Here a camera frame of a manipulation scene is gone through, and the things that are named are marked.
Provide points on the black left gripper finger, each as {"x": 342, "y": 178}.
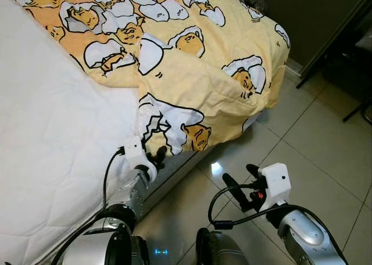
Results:
{"x": 161, "y": 154}

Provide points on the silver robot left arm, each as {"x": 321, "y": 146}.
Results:
{"x": 133, "y": 192}

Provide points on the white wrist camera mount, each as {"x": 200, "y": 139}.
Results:
{"x": 135, "y": 151}
{"x": 276, "y": 181}

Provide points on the white quilted mattress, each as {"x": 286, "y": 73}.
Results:
{"x": 52, "y": 137}

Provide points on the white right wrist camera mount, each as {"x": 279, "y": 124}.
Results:
{"x": 276, "y": 181}

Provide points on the silver black robot left leg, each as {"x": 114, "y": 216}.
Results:
{"x": 141, "y": 253}

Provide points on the silver black robot leg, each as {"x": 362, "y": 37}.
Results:
{"x": 218, "y": 250}
{"x": 141, "y": 253}

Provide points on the silver black robot right leg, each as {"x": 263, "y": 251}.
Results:
{"x": 218, "y": 250}

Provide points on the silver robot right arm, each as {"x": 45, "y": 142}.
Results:
{"x": 302, "y": 233}

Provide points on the yellow cartoon print blanket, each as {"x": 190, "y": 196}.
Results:
{"x": 192, "y": 85}

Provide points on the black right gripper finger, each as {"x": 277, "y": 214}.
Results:
{"x": 253, "y": 172}
{"x": 232, "y": 186}

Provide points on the dark wardrobe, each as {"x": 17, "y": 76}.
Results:
{"x": 314, "y": 15}

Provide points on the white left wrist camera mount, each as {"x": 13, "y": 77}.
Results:
{"x": 135, "y": 151}

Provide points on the white chair cushion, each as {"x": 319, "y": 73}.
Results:
{"x": 365, "y": 41}

